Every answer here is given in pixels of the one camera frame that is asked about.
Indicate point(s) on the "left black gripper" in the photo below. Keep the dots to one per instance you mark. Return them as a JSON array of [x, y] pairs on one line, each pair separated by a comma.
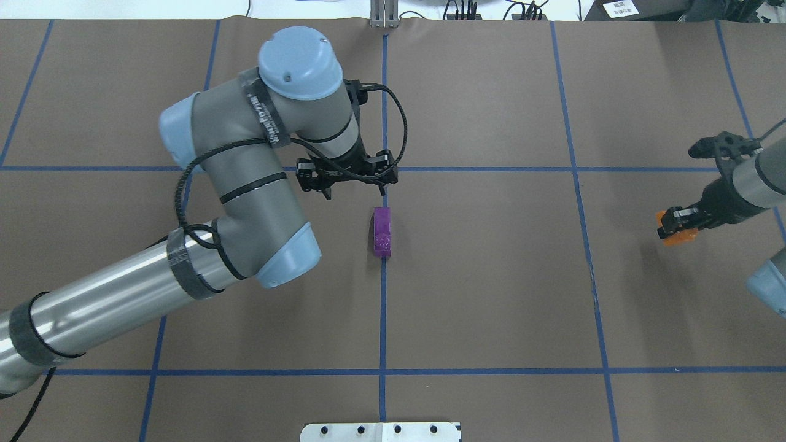
[[339, 172]]

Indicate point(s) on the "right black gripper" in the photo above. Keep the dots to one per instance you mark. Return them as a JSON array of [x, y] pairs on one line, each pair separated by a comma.
[[719, 201]]

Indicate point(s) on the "orange trapezoid block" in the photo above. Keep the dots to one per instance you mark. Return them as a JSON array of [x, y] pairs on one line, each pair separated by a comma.
[[673, 226]]

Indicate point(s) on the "purple trapezoid block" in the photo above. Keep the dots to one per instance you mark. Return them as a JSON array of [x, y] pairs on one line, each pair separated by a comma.
[[381, 232]]

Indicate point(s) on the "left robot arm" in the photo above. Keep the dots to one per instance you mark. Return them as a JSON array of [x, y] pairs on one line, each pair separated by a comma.
[[237, 215]]

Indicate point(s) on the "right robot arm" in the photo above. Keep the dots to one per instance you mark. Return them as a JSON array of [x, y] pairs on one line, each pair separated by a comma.
[[751, 182]]

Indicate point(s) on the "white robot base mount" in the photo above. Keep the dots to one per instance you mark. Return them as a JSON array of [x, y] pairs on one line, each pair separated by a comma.
[[382, 431]]

